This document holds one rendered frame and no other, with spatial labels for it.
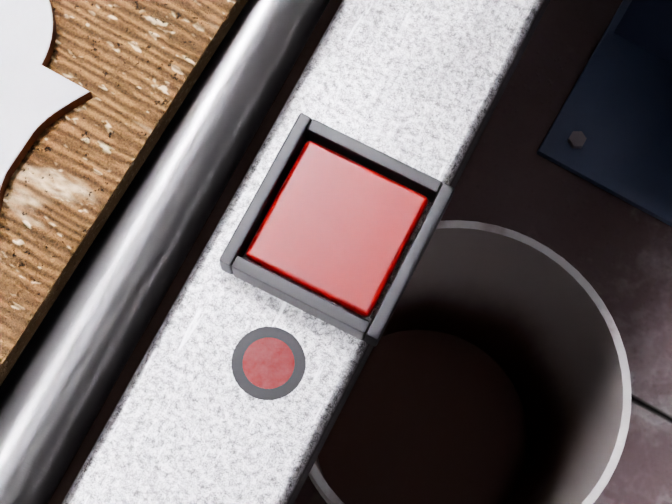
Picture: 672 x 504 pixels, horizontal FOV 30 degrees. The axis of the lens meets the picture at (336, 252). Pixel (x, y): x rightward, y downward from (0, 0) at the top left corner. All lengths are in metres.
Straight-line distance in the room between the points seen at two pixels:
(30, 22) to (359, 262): 0.18
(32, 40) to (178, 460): 0.19
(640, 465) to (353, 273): 1.00
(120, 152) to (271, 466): 0.15
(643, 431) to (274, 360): 1.00
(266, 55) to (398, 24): 0.06
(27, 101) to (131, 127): 0.05
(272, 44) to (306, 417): 0.17
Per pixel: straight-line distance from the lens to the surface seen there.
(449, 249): 1.19
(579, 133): 1.56
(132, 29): 0.57
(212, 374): 0.54
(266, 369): 0.54
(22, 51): 0.57
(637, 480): 1.50
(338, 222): 0.54
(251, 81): 0.58
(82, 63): 0.57
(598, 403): 1.20
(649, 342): 1.53
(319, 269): 0.54
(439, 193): 0.55
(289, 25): 0.59
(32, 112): 0.55
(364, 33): 0.59
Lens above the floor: 1.45
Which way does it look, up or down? 75 degrees down
